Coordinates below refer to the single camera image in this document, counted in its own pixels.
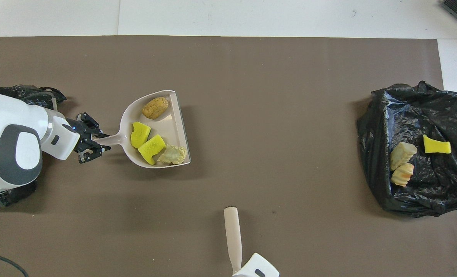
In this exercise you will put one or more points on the yellow sponge chunk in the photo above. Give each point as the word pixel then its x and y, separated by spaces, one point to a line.
pixel 140 134

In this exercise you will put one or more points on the pale pink plastic dustpan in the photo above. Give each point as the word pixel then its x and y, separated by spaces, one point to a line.
pixel 170 123

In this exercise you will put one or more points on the brown bread roll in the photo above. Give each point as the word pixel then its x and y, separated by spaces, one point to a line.
pixel 155 107

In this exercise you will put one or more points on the black plastic trash bag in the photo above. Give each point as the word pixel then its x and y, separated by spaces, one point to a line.
pixel 444 188
pixel 40 96

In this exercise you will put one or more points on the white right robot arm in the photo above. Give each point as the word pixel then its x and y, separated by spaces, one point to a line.
pixel 257 267

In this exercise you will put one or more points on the beige hand brush black bristles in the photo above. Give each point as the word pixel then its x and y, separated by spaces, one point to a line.
pixel 233 238

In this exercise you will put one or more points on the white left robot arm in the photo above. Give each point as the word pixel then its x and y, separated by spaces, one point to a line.
pixel 17 142

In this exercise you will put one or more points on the striped croissant bread piece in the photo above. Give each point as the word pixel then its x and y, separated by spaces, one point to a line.
pixel 172 154

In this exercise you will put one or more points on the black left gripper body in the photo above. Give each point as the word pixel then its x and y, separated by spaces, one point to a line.
pixel 81 134

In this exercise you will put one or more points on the brown table mat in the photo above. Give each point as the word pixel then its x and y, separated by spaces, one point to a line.
pixel 251 77

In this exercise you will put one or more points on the yellow notched sponge piece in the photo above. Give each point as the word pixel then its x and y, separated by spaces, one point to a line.
pixel 151 149

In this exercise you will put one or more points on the beige foam rock chunk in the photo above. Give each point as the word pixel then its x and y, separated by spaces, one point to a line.
pixel 402 154
pixel 402 174

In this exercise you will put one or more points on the yellow sponge wedge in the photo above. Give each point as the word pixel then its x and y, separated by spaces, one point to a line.
pixel 437 145

